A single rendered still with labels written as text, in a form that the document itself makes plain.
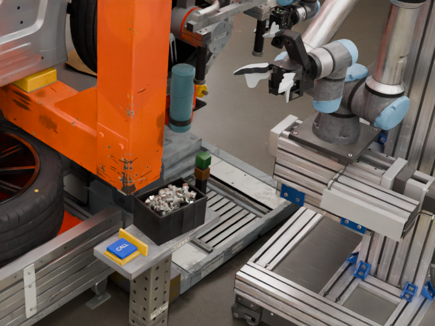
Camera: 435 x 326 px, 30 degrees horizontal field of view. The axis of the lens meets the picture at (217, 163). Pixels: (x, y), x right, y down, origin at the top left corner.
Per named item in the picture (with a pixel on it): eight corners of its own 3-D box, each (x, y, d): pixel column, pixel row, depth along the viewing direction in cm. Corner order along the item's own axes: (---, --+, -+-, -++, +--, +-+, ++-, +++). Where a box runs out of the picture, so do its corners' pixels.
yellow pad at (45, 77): (33, 67, 302) (33, 55, 300) (58, 81, 296) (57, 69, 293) (3, 79, 293) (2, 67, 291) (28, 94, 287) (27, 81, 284)
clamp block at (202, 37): (191, 34, 287) (192, 21, 284) (210, 43, 283) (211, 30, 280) (181, 38, 284) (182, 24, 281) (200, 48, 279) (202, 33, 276)
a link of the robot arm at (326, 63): (333, 52, 204) (309, 43, 209) (322, 56, 201) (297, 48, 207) (331, 79, 208) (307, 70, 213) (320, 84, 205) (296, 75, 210)
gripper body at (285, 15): (267, 8, 311) (285, 0, 319) (264, 29, 316) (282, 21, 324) (283, 15, 308) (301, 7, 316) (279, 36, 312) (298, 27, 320)
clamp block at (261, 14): (250, 10, 310) (252, -3, 307) (269, 17, 305) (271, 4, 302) (242, 13, 306) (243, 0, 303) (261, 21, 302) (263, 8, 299)
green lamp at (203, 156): (202, 160, 273) (202, 150, 270) (211, 165, 271) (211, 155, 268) (194, 164, 270) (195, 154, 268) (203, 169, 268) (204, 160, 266)
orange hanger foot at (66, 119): (35, 101, 313) (31, 19, 294) (130, 158, 288) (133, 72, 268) (-1, 116, 302) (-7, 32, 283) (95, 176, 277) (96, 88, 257)
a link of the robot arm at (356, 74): (338, 91, 259) (346, 53, 251) (371, 109, 251) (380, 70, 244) (314, 101, 252) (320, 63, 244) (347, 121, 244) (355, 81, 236)
